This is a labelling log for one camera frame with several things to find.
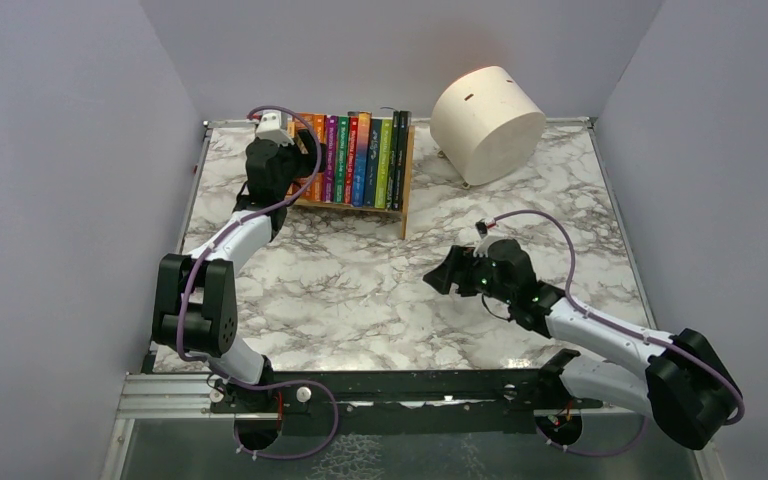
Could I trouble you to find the blue cover paperback book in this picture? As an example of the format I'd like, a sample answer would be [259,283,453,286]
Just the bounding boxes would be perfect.
[351,112,372,207]

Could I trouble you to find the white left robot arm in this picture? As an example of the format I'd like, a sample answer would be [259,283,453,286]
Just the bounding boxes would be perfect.
[151,128,325,389]

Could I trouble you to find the cream cylindrical lamp shade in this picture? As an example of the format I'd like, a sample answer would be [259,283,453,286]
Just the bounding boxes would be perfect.
[429,66,547,186]

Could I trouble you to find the wooden dowel rack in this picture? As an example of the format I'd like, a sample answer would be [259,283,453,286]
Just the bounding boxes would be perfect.
[289,109,415,239]

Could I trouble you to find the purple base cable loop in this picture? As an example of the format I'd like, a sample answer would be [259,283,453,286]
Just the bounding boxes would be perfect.
[232,378,342,464]

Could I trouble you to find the orange cartoon paperback book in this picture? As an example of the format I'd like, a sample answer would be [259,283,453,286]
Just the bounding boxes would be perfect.
[287,112,328,203]

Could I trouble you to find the green cartoon paperback book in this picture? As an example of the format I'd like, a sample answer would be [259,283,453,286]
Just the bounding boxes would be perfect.
[333,116,350,204]

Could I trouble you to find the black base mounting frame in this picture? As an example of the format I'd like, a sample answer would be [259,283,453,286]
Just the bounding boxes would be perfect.
[209,369,603,437]

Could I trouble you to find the red spine paperback book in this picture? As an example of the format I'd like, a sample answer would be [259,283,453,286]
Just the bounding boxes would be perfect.
[343,115,359,205]

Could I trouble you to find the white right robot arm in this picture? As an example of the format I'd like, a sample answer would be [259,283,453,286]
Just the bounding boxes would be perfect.
[423,236,742,450]

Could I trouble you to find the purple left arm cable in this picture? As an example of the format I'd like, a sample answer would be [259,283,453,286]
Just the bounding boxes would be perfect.
[177,105,324,392]

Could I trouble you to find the purple spine paperback book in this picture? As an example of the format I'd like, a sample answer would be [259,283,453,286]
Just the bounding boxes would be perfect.
[322,115,339,203]

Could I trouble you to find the dark green hardcover book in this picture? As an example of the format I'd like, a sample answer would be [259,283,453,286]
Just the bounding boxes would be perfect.
[393,110,412,211]

